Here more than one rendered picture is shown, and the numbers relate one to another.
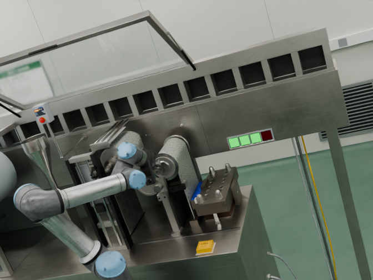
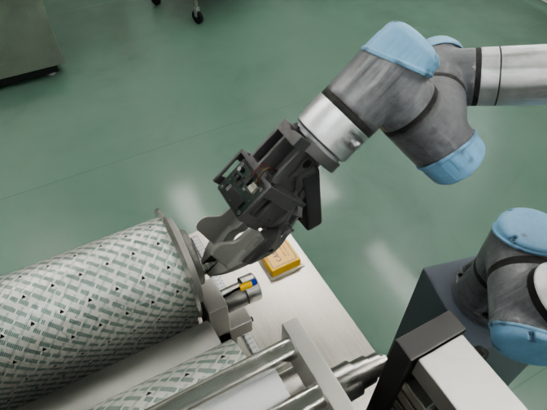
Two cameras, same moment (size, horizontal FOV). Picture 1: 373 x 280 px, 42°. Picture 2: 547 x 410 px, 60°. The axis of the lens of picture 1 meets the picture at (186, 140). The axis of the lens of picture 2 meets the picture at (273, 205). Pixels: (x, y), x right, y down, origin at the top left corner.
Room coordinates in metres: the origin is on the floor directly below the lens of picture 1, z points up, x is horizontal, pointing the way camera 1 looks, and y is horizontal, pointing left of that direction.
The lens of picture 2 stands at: (2.45, 0.47, 1.74)
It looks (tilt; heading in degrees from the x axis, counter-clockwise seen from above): 48 degrees down; 222
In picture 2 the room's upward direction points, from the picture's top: straight up
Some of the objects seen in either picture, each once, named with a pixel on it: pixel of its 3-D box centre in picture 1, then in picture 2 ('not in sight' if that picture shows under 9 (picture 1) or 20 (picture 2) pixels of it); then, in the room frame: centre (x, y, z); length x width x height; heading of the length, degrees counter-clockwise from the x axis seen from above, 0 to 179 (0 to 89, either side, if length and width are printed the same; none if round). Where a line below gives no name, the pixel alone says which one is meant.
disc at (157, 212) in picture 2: (164, 166); (177, 263); (2.27, 0.15, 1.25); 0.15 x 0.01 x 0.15; 71
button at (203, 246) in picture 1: (205, 246); (278, 256); (2.00, 0.08, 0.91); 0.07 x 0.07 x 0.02; 71
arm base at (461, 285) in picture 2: not in sight; (498, 283); (1.78, 0.46, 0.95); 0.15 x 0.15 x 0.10
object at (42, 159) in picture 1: (57, 193); not in sight; (2.61, 0.79, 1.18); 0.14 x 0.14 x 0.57
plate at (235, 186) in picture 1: (236, 191); not in sight; (2.35, -0.17, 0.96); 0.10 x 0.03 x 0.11; 161
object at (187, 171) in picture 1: (188, 178); not in sight; (2.37, 0.05, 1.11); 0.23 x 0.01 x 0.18; 161
